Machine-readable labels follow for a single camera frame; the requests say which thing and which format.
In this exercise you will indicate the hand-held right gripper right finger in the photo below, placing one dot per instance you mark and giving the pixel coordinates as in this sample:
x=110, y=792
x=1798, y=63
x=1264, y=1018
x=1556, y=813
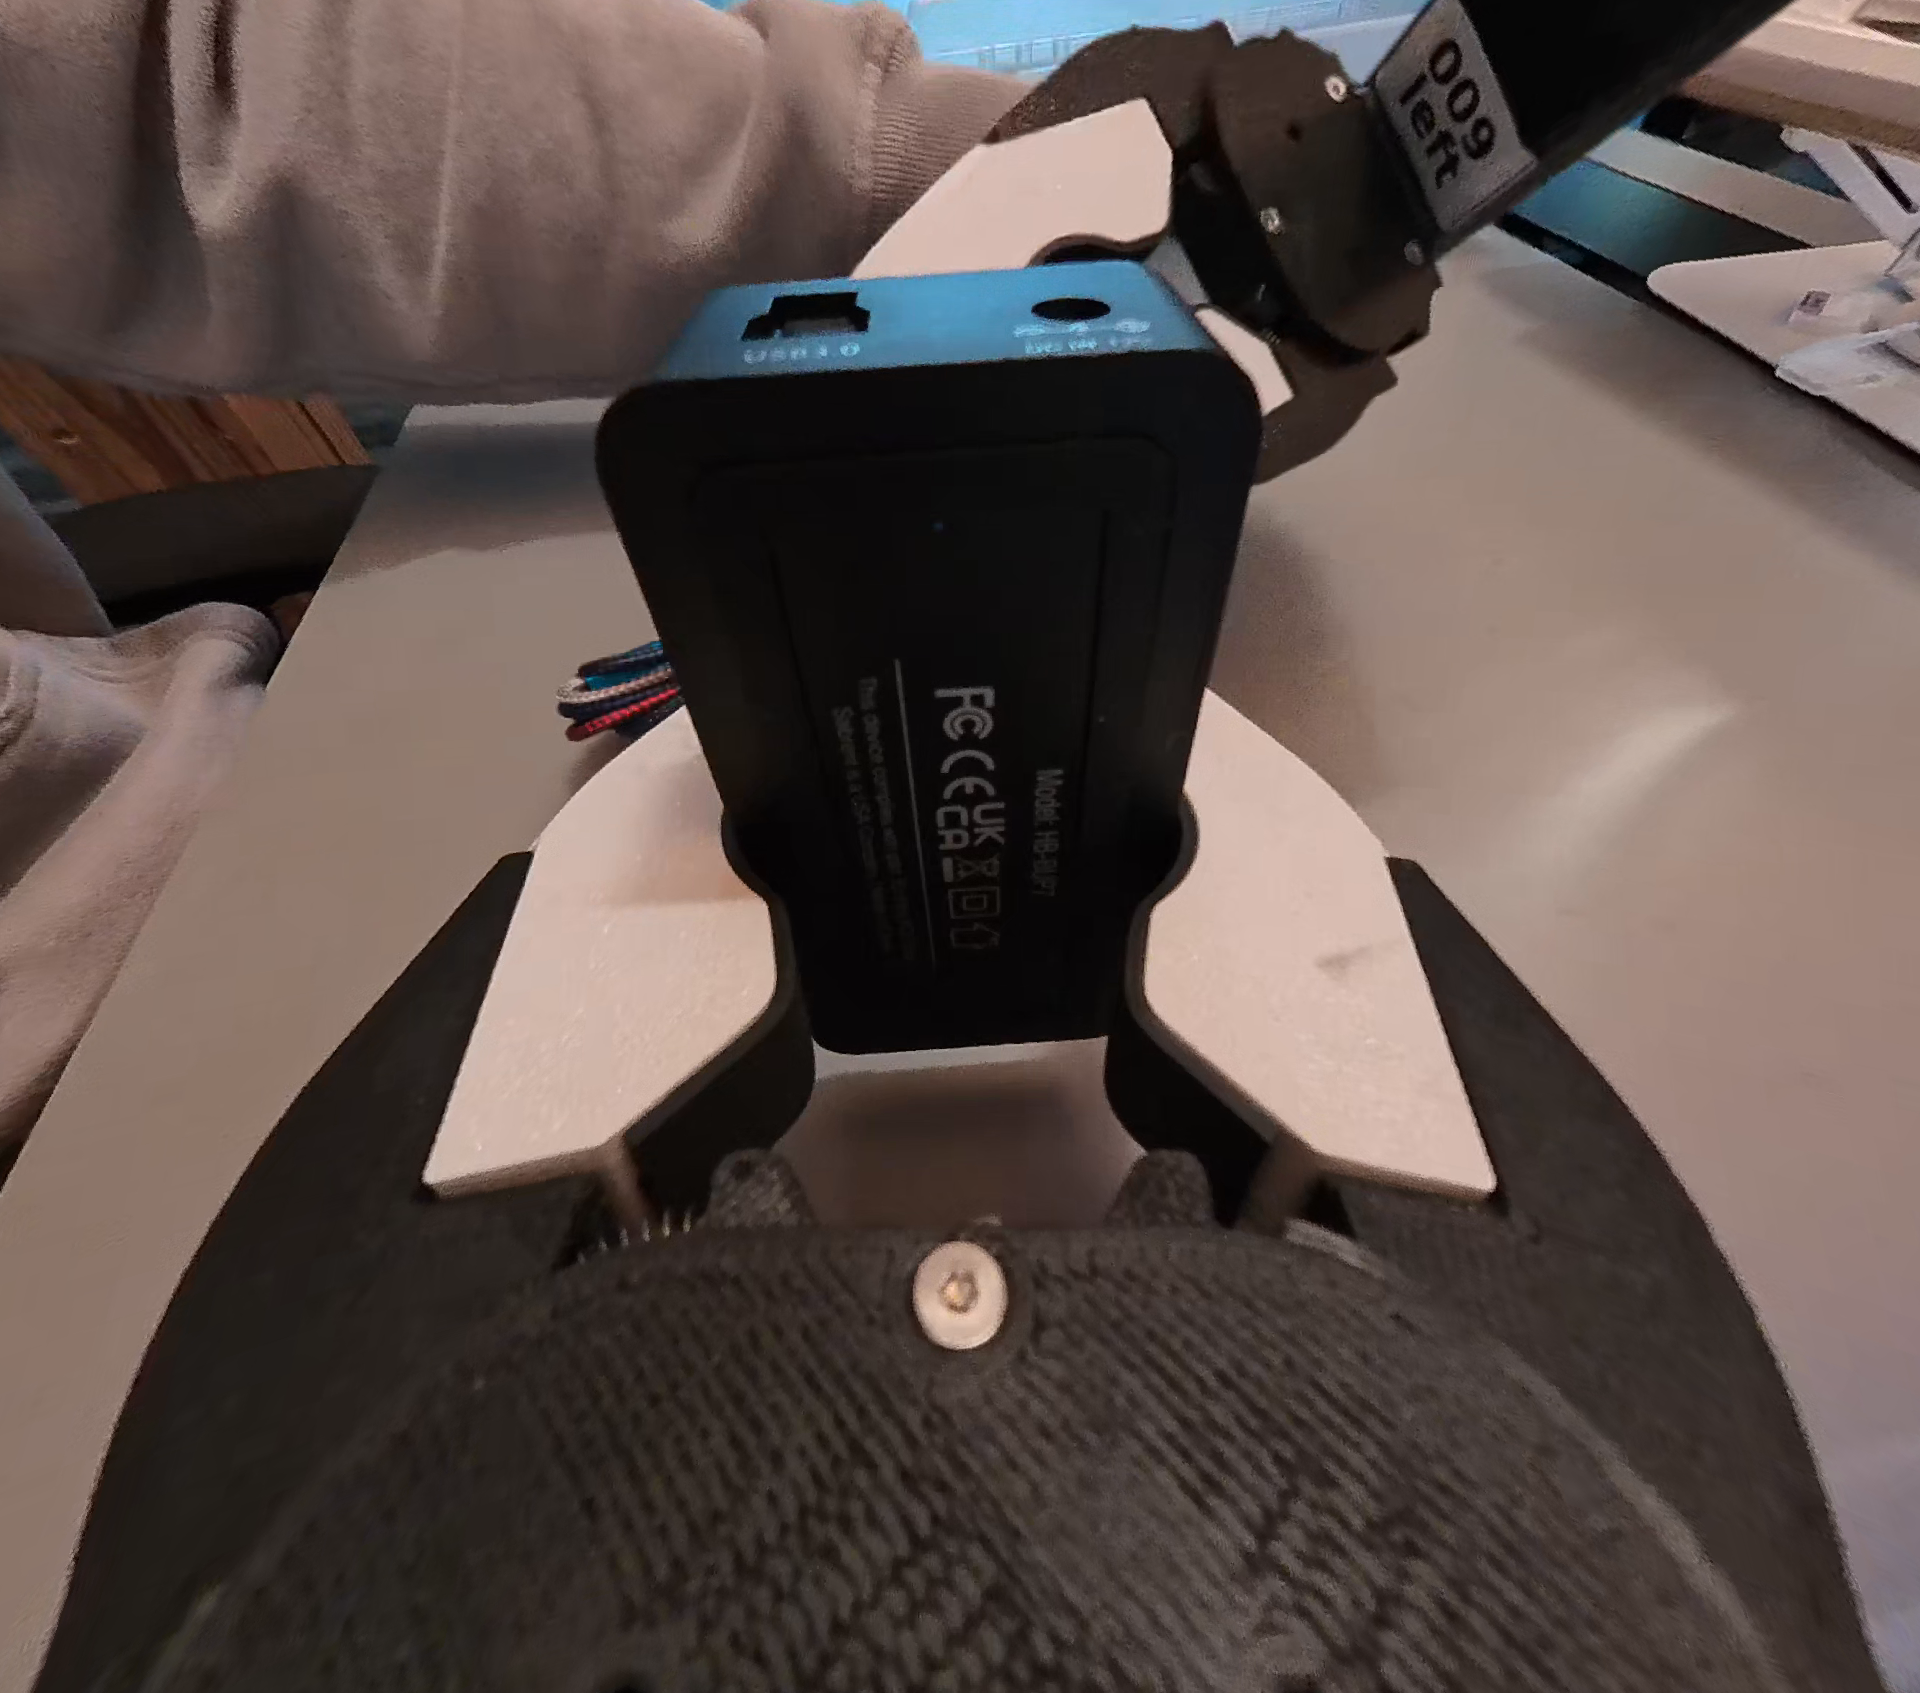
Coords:
x=1308, y=972

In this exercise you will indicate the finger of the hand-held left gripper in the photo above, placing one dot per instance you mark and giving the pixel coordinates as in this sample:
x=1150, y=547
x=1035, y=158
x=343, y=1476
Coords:
x=1329, y=414
x=1020, y=192

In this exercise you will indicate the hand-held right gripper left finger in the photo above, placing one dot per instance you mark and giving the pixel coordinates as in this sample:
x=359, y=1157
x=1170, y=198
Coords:
x=601, y=972

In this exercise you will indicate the black hub box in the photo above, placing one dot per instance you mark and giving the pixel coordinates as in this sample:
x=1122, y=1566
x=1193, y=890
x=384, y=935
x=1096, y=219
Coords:
x=931, y=609

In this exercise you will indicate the person's left forearm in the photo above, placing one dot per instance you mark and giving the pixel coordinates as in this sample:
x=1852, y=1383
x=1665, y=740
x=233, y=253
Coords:
x=375, y=149

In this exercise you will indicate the grey desk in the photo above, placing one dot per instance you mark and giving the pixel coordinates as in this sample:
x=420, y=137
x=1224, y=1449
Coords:
x=1503, y=674

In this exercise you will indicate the pale plastic bin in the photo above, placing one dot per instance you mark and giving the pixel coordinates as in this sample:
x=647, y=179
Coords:
x=1054, y=27

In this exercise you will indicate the white stand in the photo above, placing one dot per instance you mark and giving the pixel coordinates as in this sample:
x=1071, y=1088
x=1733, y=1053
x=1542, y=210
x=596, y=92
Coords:
x=1770, y=282

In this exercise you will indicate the clear plastic bag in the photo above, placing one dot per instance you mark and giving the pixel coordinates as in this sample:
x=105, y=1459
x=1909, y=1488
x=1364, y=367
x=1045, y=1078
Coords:
x=1861, y=381

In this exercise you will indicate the person's grey sweater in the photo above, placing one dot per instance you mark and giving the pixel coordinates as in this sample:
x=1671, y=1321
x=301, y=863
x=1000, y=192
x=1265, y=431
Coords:
x=89, y=792

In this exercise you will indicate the black chair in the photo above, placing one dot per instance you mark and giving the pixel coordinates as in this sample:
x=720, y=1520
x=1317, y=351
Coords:
x=197, y=545

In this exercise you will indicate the wooden panel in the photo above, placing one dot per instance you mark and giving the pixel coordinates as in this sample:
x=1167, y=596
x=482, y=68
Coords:
x=168, y=414

